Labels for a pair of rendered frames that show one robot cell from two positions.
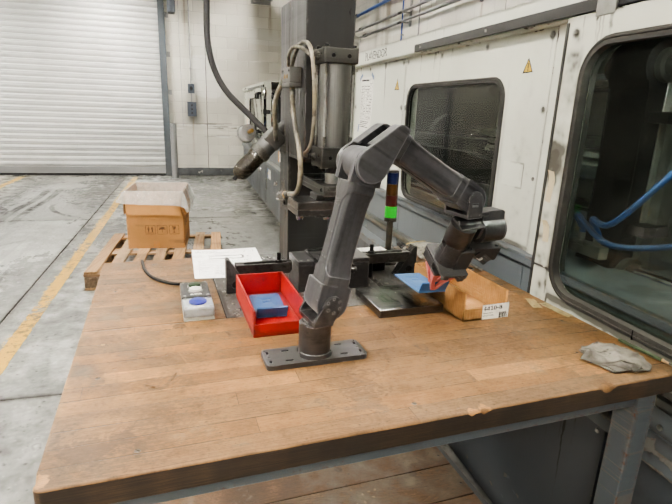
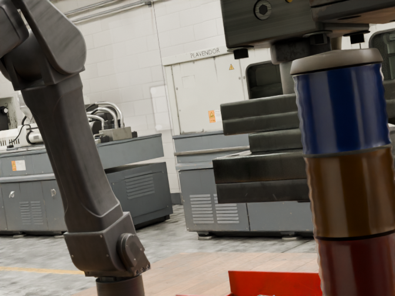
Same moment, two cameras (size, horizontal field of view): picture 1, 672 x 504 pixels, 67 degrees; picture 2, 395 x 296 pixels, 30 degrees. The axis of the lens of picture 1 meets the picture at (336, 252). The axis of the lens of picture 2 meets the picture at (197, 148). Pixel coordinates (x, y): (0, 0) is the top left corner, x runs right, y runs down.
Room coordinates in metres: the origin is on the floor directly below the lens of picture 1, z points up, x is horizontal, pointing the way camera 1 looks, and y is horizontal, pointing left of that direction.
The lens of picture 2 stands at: (1.78, -0.39, 1.18)
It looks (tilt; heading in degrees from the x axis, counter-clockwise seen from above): 3 degrees down; 147
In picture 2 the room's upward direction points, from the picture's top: 8 degrees counter-clockwise
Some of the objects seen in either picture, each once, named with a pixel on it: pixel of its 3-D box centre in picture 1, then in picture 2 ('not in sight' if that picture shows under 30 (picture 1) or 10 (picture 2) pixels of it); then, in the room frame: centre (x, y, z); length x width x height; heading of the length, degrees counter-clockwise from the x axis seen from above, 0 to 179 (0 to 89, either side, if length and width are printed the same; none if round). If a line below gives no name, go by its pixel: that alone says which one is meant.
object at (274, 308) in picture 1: (268, 301); not in sight; (1.13, 0.16, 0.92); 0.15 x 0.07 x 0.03; 16
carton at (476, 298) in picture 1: (458, 289); not in sight; (1.23, -0.32, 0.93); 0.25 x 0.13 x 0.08; 20
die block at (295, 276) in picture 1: (328, 271); not in sight; (1.33, 0.02, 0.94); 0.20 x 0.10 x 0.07; 110
